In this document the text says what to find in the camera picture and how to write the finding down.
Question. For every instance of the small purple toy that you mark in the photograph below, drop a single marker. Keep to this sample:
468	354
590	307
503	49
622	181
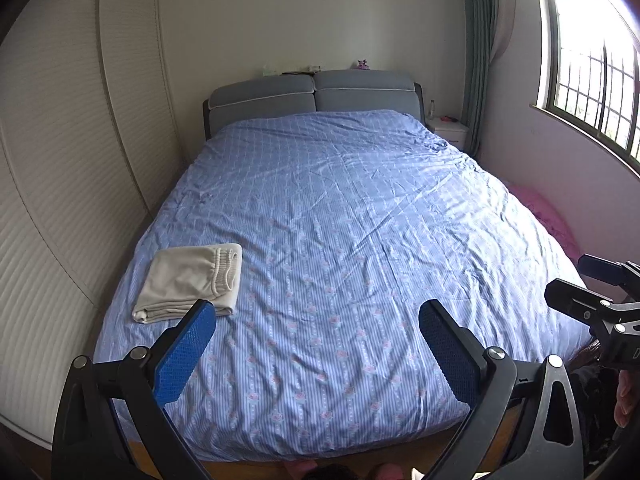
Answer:
362	64

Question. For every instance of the white nightstand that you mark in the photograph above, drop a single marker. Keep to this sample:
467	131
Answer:
452	132

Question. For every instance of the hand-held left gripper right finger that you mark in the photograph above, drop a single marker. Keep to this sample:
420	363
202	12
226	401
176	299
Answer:
450	355

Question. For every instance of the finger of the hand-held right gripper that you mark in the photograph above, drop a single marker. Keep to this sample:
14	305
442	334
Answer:
580	305
605	267

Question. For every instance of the barred window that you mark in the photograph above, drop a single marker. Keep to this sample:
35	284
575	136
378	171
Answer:
595	50

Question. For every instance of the pink cloth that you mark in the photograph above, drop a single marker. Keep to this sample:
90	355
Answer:
545	215

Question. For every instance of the grey-green curtain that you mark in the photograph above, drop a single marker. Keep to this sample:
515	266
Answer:
482	50

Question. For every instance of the white louvred wardrobe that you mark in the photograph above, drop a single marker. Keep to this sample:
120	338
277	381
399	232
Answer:
65	160

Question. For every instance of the clear bottle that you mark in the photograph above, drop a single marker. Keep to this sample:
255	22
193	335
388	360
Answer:
430	108

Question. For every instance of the grey padded headboard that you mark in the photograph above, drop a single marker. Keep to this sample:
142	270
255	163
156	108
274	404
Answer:
320	95

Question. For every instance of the person's right hand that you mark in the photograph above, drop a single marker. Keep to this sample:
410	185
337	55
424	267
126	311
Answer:
630	400

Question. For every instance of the cream pants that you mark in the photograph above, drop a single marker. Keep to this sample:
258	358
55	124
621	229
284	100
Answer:
190	280

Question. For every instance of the bed with blue duvet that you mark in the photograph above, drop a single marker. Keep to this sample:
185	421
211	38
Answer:
340	270

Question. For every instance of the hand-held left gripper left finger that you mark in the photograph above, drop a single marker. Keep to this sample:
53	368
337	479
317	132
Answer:
182	355

